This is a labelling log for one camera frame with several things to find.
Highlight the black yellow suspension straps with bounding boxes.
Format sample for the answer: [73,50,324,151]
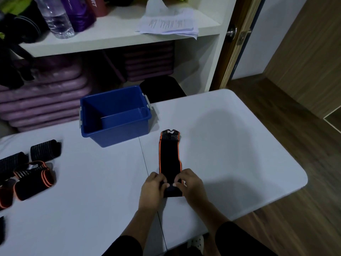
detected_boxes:
[0,0,48,90]

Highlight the metal door knob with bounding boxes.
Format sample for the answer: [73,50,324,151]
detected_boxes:
[226,25,252,42]

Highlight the white shelf unit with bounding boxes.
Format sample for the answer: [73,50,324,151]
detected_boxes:
[0,0,238,139]

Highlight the white paper sheets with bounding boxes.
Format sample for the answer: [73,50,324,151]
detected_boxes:
[136,0,200,40]

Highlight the person's white shoe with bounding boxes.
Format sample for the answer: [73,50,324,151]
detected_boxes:
[190,235,204,252]

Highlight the wooden door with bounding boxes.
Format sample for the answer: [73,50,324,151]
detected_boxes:
[210,0,264,91]

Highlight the black round bag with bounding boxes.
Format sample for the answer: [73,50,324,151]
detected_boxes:
[104,0,135,7]

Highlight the person's right hand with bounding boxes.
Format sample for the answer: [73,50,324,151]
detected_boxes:
[172,169,208,208]

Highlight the purple bottle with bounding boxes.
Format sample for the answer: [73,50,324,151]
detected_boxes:
[60,0,97,32]

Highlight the pink sport bottle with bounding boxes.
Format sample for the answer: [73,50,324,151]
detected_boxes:
[85,0,108,18]

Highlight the stack of pink mats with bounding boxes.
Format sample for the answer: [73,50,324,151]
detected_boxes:
[124,42,175,82]
[0,54,92,132]

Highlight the black chair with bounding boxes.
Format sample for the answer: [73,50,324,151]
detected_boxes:
[140,76,186,103]

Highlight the clear plastic water bottle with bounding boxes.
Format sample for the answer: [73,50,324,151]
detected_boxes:
[33,0,76,39]

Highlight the blue plastic bin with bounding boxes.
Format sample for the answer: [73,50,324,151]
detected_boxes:
[79,85,153,148]

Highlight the person's left hand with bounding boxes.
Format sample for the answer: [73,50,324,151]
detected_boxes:
[138,172,170,211]

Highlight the black striped strap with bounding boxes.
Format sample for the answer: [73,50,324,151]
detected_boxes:
[0,151,28,182]
[0,216,6,246]
[30,139,62,162]

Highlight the black cylindrical roller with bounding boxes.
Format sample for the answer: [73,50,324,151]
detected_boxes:
[16,16,42,43]

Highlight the person's left forearm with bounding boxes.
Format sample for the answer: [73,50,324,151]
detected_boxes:
[102,206,160,256]

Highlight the person's right forearm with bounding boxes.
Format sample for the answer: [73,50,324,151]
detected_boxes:
[190,202,277,256]

